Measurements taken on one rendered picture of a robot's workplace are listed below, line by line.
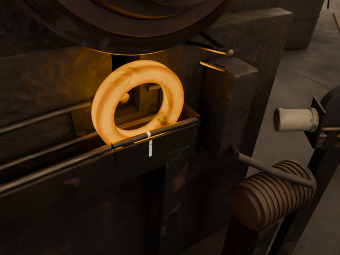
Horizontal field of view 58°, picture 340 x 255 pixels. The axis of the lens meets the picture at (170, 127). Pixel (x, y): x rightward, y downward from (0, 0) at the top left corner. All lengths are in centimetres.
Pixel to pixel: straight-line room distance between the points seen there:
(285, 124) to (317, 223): 82
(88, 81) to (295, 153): 145
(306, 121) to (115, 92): 46
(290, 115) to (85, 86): 47
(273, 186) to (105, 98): 48
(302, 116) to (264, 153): 100
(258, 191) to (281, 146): 110
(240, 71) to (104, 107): 30
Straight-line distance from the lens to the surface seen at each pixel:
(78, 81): 59
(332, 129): 82
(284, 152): 184
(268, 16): 83
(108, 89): 54
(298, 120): 79
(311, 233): 149
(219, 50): 51
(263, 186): 80
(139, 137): 59
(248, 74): 69
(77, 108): 60
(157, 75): 57
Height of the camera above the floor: 108
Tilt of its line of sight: 36 degrees down
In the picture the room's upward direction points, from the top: 5 degrees clockwise
